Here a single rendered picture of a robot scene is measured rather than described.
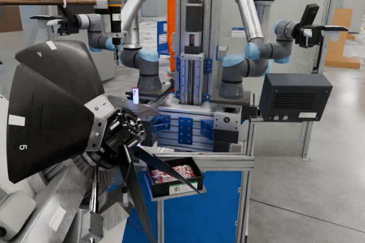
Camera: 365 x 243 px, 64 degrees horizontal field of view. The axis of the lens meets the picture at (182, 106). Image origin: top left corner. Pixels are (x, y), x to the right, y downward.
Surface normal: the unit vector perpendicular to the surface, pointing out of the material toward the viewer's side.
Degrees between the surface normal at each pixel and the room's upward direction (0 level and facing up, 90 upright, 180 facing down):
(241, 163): 90
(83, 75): 42
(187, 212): 90
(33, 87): 71
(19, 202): 50
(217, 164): 90
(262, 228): 0
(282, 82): 15
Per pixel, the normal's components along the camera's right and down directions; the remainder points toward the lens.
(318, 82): 0.02, -0.82
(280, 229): 0.02, -0.94
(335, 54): -0.42, 0.31
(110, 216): -0.07, 0.25
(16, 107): 0.91, -0.14
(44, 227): 0.78, -0.59
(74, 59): 0.44, -0.54
